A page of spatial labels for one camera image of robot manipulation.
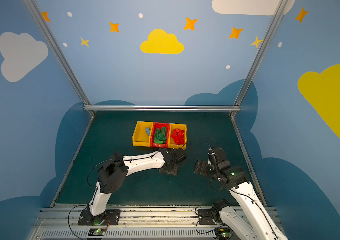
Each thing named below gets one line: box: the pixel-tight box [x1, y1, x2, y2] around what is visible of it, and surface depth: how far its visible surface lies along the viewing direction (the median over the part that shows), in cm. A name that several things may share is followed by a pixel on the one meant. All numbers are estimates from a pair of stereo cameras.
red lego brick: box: [171, 128, 185, 145], surface depth 104 cm
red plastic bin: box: [150, 122, 170, 149], surface depth 103 cm
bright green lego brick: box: [154, 133, 167, 144], surface depth 104 cm
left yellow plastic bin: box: [132, 121, 154, 147], surface depth 107 cm
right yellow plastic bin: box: [168, 123, 187, 150], surface depth 106 cm
